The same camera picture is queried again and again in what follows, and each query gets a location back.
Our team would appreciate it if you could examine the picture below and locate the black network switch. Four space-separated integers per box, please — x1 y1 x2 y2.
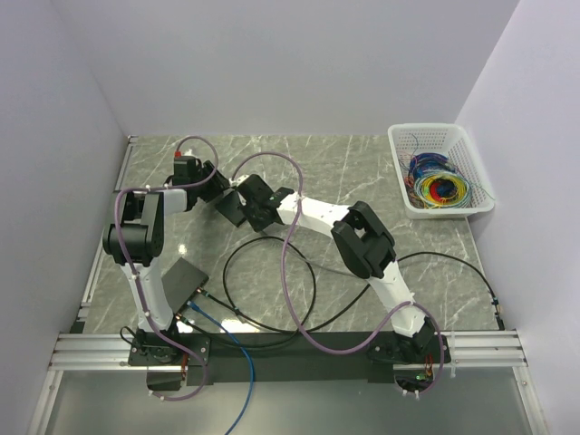
162 258 208 313
215 190 246 227

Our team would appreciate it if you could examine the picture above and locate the black ethernet cable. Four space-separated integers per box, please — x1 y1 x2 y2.
174 235 318 339

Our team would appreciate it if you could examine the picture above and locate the blue ethernet cable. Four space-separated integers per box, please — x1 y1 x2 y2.
188 301 256 435

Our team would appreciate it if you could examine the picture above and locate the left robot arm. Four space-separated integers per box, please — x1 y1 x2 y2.
102 155 229 333

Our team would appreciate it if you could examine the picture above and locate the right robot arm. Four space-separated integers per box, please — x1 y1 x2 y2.
234 174 446 364

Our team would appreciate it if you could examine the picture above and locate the white plastic basket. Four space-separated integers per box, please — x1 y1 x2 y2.
388 123 495 219

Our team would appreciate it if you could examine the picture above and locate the black base beam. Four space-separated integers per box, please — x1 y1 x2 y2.
128 332 452 391

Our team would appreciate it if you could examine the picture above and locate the colourful wire bundle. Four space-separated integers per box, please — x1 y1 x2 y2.
404 151 475 210

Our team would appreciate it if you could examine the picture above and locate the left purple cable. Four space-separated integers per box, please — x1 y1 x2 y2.
115 134 214 403

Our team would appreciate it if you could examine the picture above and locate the black long power cable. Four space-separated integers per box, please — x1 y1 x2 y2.
198 252 504 348

